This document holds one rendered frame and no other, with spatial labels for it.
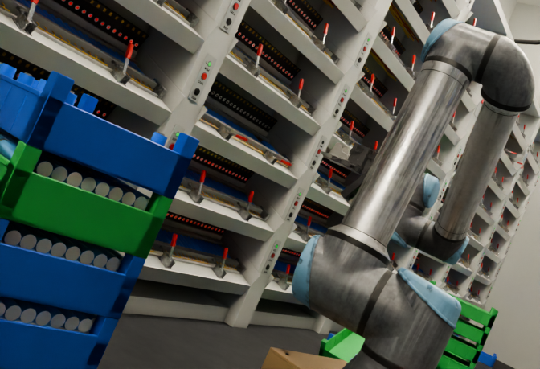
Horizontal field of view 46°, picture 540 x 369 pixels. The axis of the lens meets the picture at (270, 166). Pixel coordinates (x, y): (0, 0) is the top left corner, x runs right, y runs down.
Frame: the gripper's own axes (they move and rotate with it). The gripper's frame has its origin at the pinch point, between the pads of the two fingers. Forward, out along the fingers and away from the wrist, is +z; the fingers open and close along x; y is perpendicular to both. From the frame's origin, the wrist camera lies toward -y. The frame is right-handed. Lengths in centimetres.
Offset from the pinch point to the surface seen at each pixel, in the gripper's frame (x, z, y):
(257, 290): -14, 10, -50
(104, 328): 119, -46, -40
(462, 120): -149, 15, 59
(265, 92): 28.0, 12.0, 8.2
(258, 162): 16.8, 11.5, -10.9
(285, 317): -51, 14, -60
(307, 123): -0.5, 11.9, 8.0
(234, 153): 29.8, 11.8, -11.6
